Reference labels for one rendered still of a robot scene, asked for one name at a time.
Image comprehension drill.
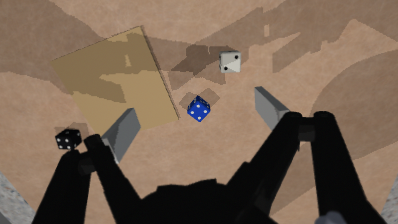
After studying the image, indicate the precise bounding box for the tan flat mat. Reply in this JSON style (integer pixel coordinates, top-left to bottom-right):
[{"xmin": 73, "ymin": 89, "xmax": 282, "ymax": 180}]
[{"xmin": 50, "ymin": 26, "xmax": 179, "ymax": 137}]

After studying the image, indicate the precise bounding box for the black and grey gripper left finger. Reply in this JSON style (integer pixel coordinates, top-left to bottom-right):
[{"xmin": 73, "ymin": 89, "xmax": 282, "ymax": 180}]
[{"xmin": 31, "ymin": 108, "xmax": 157, "ymax": 224}]

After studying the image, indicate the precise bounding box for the blue die with white pips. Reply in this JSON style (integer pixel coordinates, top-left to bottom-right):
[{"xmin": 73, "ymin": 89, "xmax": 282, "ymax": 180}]
[{"xmin": 187, "ymin": 96, "xmax": 211, "ymax": 122}]

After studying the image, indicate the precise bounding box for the black die with grey pips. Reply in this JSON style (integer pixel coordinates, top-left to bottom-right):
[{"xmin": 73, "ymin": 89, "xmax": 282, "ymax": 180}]
[{"xmin": 55, "ymin": 129, "xmax": 82, "ymax": 150}]

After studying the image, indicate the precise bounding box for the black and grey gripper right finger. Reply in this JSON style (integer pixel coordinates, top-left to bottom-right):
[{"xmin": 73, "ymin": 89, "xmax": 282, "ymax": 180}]
[{"xmin": 195, "ymin": 86, "xmax": 387, "ymax": 224}]

